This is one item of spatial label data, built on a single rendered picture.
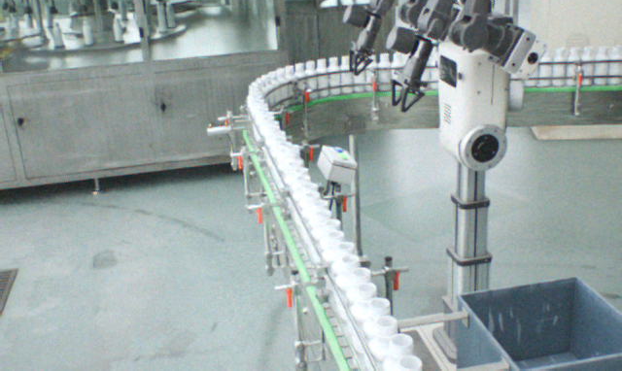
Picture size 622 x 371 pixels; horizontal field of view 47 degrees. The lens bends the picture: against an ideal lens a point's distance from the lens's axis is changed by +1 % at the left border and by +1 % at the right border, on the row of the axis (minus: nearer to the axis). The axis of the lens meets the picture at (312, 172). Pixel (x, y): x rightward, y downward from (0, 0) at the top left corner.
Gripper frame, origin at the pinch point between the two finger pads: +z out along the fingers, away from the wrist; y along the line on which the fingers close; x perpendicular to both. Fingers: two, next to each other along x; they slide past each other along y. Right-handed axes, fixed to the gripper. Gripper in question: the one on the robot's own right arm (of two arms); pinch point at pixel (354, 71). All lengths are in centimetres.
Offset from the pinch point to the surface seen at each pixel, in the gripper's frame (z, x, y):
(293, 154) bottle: 23, -23, 48
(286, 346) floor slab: 128, 28, -35
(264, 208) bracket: 36, -28, 60
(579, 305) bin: 25, 44, 98
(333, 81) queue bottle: 15, 18, -79
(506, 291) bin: 27, 25, 96
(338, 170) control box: 25.0, -6.1, 40.3
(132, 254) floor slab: 156, -37, -148
